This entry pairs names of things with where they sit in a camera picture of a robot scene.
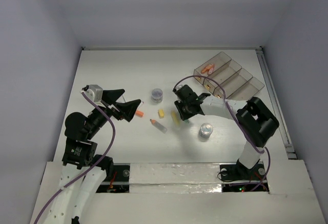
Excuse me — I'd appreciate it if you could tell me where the clip jar silver lid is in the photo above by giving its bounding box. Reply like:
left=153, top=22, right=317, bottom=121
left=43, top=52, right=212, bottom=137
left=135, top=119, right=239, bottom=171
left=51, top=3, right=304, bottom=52
left=198, top=123, right=213, bottom=139

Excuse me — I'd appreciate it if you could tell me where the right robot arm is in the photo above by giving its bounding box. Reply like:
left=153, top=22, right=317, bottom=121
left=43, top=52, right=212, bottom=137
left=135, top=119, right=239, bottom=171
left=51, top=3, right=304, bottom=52
left=173, top=85, right=279, bottom=179

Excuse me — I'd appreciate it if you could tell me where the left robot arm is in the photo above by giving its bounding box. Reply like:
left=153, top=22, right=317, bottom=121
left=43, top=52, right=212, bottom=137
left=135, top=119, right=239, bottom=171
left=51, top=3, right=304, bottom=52
left=44, top=85, right=141, bottom=223

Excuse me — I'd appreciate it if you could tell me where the orange highlighter cap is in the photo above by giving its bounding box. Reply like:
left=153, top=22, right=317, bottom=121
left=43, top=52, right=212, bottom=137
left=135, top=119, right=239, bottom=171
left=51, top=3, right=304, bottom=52
left=135, top=110, right=144, bottom=117

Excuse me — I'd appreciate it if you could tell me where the yellow highlighter pen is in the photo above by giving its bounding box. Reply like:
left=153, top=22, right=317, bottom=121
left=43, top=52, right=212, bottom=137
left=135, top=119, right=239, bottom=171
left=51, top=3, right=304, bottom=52
left=171, top=111, right=181, bottom=129

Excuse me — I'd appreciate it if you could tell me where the yellow highlighter cap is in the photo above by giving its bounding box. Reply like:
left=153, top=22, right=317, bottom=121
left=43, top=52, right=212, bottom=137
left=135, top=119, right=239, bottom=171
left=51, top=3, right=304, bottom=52
left=158, top=109, right=165, bottom=118

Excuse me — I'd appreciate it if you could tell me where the orange tip clear highlighter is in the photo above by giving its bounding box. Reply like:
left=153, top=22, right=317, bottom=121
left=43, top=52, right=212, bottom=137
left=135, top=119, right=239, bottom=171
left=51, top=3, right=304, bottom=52
left=150, top=119, right=167, bottom=133

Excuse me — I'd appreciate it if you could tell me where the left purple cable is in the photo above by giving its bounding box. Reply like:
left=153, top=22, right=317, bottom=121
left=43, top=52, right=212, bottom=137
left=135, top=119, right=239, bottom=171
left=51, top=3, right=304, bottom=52
left=33, top=90, right=116, bottom=224

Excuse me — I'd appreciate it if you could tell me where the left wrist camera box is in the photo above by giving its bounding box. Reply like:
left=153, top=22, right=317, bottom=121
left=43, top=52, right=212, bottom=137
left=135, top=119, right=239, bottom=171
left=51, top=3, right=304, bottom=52
left=81, top=85, right=104, bottom=103

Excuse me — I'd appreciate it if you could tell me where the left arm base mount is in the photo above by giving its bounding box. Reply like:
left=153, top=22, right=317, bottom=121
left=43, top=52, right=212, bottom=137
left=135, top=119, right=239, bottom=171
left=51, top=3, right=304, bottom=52
left=96, top=164, right=130, bottom=193

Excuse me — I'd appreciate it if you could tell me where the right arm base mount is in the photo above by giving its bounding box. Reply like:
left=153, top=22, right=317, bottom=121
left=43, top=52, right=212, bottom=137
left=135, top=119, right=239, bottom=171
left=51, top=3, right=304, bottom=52
left=217, top=162, right=269, bottom=193

